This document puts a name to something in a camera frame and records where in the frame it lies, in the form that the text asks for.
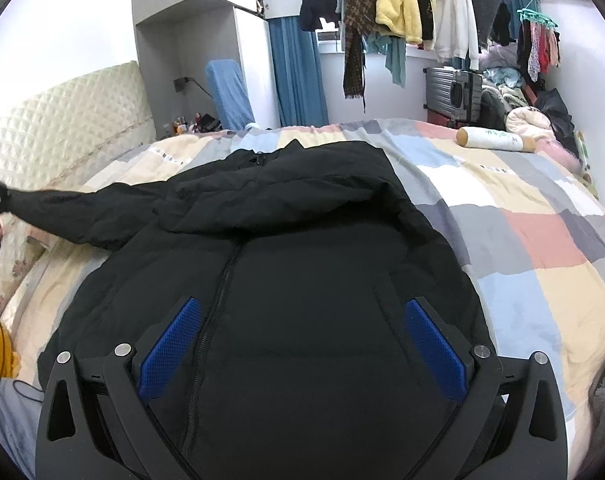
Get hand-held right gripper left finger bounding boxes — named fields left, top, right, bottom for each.
left=35, top=296, right=203, bottom=480

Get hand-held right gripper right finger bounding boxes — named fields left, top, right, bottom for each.
left=405, top=296, right=568, bottom=480

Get black hooded puffer jacket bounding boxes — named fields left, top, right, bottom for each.
left=7, top=139, right=498, bottom=480

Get pile of clothes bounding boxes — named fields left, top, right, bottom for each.
left=479, top=42, right=583, bottom=158

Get floral pillow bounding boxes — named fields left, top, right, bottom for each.
left=0, top=220, right=50, bottom=311

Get cream quilted headboard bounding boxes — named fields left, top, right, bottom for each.
left=0, top=61, right=156, bottom=193

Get pastel patchwork blanket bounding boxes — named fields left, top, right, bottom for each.
left=12, top=119, right=605, bottom=436

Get person's grey pants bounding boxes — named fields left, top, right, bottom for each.
left=0, top=377, right=46, bottom=480

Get white cylindrical bolster pillow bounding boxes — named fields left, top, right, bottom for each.
left=455, top=126, right=537, bottom=152

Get cream plush cushion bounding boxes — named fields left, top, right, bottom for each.
left=505, top=106, right=557, bottom=143

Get blue covered chair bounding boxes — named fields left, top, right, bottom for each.
left=205, top=59, right=256, bottom=132

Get white wardrobe cabinet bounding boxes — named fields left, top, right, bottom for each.
left=131, top=0, right=282, bottom=136

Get grey hard suitcase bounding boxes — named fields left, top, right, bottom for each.
left=423, top=66, right=484, bottom=122

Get teal hanging garment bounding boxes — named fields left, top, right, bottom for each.
left=365, top=34, right=408, bottom=87

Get blue curtain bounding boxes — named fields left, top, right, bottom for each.
left=268, top=15, right=330, bottom=128

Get brown houndstooth scarf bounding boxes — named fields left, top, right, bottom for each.
left=342, top=0, right=378, bottom=113

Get white hoodie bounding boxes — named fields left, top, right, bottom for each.
left=432, top=0, right=480, bottom=72

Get black printed hanging garment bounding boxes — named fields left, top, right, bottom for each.
left=415, top=0, right=439, bottom=43

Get yellow fleece jacket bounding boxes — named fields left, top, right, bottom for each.
left=375, top=0, right=438, bottom=46

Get green clip hanger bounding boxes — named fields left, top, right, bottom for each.
left=516, top=0, right=559, bottom=28

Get black wall plug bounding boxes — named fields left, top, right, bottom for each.
left=174, top=76, right=214, bottom=101

